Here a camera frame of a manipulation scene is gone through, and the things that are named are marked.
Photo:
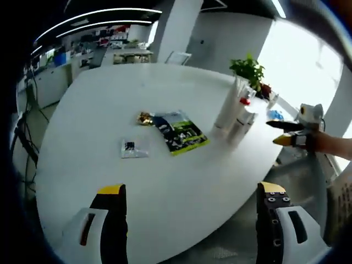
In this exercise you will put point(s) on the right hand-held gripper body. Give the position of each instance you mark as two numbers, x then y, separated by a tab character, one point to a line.
309	115

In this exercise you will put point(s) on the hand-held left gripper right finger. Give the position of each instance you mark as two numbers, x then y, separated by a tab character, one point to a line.
268	220

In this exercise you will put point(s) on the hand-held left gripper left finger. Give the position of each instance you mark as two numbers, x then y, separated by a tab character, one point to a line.
112	220

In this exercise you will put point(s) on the beige skincare cream tube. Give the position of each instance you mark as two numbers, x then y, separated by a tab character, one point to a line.
228	104

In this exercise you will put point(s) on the clear plastic packet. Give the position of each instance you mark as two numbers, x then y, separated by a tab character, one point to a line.
135	148

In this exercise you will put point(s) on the black and green skincare sachet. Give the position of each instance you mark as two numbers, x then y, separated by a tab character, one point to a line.
182	134

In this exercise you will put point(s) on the gold skincare sachet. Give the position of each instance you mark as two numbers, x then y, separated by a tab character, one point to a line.
145	118

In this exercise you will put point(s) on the blue storage bin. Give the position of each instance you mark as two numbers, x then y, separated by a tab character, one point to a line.
60	60

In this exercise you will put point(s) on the person's right hand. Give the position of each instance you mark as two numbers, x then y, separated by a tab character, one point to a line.
316	141

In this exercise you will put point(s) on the blue plastic packet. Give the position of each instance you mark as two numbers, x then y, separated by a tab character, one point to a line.
275	115

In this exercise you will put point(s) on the red flowering plant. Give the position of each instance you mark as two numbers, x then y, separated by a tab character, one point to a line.
266	90

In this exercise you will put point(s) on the green potted plant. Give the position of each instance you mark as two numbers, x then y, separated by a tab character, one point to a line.
248	68

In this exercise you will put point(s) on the person's beige patterned garment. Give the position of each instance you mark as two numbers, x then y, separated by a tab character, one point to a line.
341	209

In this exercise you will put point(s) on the black tripod stand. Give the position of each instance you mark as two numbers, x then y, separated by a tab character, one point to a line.
27	137

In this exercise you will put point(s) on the white chair back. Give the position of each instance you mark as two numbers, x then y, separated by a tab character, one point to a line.
178	57

